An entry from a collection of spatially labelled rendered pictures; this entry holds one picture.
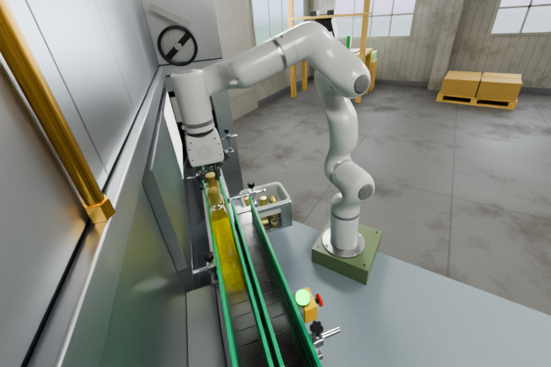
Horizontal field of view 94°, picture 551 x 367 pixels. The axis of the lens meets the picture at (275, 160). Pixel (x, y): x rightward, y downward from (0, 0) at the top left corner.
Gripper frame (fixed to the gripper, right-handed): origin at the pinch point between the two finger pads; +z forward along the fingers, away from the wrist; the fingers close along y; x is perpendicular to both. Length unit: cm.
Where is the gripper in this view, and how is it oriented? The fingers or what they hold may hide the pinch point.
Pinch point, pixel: (210, 174)
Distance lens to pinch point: 83.3
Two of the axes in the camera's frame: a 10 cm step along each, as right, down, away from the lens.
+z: 0.7, 8.7, 4.9
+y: 9.4, -2.2, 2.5
